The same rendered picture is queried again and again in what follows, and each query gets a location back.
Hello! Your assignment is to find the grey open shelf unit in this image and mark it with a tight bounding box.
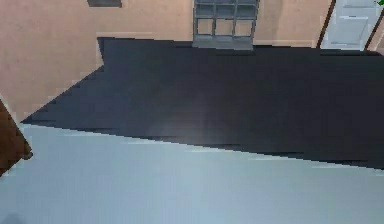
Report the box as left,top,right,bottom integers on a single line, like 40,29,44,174
192,0,261,52

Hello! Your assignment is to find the brown wooden furniture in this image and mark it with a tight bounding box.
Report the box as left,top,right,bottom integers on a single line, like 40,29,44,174
0,99,34,177

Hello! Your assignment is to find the grey framed wall picture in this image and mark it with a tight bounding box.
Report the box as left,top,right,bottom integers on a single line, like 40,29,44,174
86,0,123,8

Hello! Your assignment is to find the white panelled room door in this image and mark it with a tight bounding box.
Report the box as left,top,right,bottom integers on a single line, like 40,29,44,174
320,0,384,51

